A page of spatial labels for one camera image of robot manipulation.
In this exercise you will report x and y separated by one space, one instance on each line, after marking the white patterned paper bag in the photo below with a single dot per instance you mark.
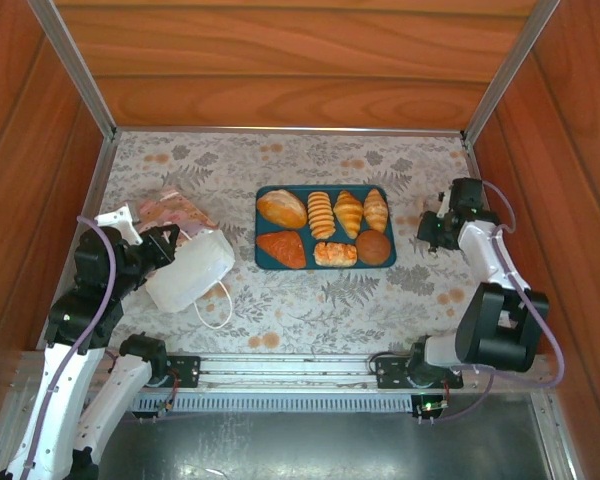
190 270

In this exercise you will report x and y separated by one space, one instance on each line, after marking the round brown fake bun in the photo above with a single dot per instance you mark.
373 247

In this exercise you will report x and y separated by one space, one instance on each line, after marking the small fake croissant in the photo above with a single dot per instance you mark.
376 210

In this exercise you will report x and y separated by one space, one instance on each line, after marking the large fake croissant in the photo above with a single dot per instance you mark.
349 212

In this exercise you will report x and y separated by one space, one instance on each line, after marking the glazed twisted pastry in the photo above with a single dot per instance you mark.
335 254

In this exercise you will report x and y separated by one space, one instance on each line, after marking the oval fake bread loaf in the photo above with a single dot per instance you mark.
280 207

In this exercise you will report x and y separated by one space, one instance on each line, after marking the triangular fake pastry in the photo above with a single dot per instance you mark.
285 250

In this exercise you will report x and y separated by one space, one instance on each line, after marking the ridged fake bread roll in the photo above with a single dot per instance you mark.
321 215

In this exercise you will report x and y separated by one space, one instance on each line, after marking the dark green plastic tray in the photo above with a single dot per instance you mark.
303 192

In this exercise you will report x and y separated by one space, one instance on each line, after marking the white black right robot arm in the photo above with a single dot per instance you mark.
500 330

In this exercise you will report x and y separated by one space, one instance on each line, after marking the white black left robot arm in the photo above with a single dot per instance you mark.
55 400

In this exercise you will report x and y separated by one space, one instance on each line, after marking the floral patterned tablecloth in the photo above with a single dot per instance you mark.
330 310

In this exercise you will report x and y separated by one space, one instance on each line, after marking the grey metal plate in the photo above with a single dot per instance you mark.
280 450

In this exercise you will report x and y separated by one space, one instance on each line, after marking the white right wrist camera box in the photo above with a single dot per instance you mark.
445 205

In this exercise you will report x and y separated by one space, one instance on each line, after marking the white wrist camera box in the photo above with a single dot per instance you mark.
117 220
445 205

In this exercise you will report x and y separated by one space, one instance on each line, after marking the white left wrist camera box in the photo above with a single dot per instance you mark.
117 220

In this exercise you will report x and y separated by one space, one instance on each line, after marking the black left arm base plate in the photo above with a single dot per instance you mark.
185 370

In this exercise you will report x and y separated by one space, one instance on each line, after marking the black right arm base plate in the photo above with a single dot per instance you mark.
390 372

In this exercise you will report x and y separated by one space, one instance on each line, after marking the aluminium frame crossbar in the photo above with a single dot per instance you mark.
280 129

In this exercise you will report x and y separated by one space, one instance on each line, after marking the aluminium mounting rail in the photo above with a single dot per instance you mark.
280 367

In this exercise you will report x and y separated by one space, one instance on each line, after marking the aluminium frame post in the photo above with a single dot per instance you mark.
510 65
75 65

